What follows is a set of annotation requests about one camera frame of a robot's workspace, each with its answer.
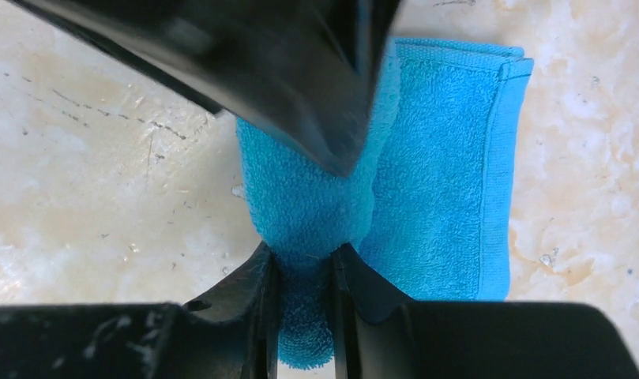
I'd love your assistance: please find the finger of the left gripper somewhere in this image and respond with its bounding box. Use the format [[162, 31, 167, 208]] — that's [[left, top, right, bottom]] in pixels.
[[19, 0, 400, 176]]

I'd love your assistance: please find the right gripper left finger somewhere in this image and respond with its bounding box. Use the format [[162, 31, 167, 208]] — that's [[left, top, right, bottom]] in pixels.
[[0, 244, 279, 378]]

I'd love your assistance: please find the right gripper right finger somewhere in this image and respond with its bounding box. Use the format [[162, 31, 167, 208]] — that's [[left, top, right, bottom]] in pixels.
[[330, 245, 639, 378]]

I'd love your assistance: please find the light blue towel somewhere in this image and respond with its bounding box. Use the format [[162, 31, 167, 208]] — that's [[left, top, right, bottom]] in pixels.
[[236, 38, 534, 370]]

